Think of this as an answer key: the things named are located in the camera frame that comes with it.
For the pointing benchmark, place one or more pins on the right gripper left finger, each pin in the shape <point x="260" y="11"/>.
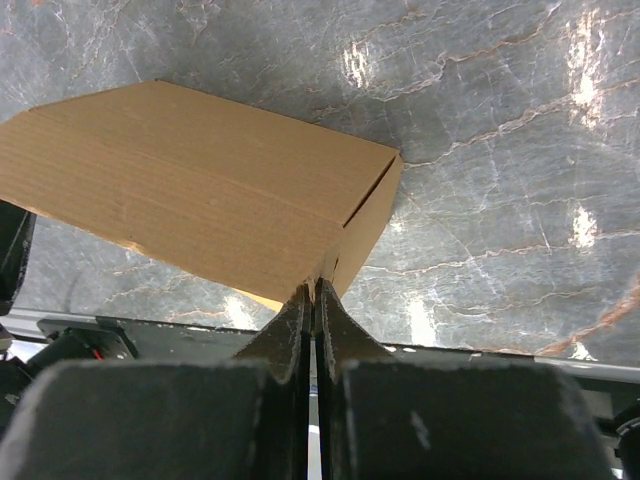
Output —
<point x="90" y="406"/>

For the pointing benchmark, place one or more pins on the small cardboard box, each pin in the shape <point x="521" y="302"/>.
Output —
<point x="237" y="195"/>

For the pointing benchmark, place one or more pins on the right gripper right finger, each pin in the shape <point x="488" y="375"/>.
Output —
<point x="385" y="418"/>

